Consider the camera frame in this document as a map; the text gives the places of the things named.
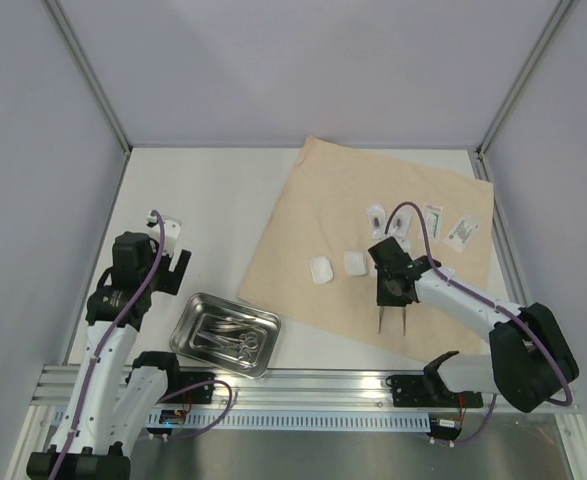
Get steel tweezers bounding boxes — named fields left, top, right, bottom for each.
left=401, top=306, right=407, bottom=337
left=377, top=306, right=385, bottom=334
left=217, top=316, right=256, bottom=327
left=209, top=321, right=252, bottom=334

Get stainless steel tray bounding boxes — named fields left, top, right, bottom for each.
left=170, top=293, right=281, bottom=379

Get steel hemostat forceps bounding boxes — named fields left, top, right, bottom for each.
left=195, top=327, right=261, bottom=368
left=196, top=332, right=260, bottom=357

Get white gauze pad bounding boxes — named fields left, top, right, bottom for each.
left=438, top=265, right=455, bottom=278
left=309, top=256, right=334, bottom=285
left=343, top=250, right=368, bottom=277

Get long steel hemostat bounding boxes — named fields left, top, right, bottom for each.
left=213, top=316, right=256, bottom=331

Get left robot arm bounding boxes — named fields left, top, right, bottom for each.
left=26, top=220, right=191, bottom=479

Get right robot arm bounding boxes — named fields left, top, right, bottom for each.
left=368, top=238, right=579, bottom=413

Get right clear blister packet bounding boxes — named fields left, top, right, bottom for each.
left=390, top=209, right=412, bottom=244

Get clear blister packet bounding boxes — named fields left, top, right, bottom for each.
left=390, top=209, right=412, bottom=244
left=366, top=204, right=388, bottom=240

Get left clear blister packet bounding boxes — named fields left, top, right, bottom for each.
left=366, top=204, right=388, bottom=240

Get green white suture packet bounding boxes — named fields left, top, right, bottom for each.
left=421, top=203, right=444, bottom=243

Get tilted white suture packet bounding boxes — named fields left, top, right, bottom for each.
left=443, top=214, right=480, bottom=253

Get beige cloth drape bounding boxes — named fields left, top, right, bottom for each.
left=238, top=138, right=494, bottom=362

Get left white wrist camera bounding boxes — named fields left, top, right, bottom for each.
left=146, top=211, right=182, bottom=257

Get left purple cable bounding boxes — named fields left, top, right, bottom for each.
left=47, top=209, right=232, bottom=480

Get purple cable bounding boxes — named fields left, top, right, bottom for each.
left=47, top=209, right=232, bottom=480
left=385, top=201, right=574, bottom=446

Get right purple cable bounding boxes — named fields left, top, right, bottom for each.
left=385, top=201, right=574, bottom=446

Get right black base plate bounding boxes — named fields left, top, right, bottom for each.
left=385, top=373, right=484, bottom=408

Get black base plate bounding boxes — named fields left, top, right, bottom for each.
left=385, top=373, right=484, bottom=408
left=161, top=370, right=216, bottom=405

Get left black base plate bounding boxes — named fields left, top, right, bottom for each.
left=161, top=370, right=216, bottom=405

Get aluminium mounting rail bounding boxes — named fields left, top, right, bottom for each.
left=32, top=364, right=582, bottom=416

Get slotted grey cable duct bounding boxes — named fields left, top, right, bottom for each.
left=144, top=408, right=431, bottom=433

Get left aluminium frame post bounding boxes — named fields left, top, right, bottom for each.
left=41, top=0, right=133, bottom=158

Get aluminium frame post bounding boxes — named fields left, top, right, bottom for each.
left=41, top=0, right=133, bottom=158
left=475, top=0, right=578, bottom=160

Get right aluminium frame post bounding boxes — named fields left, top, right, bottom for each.
left=475, top=0, right=578, bottom=160

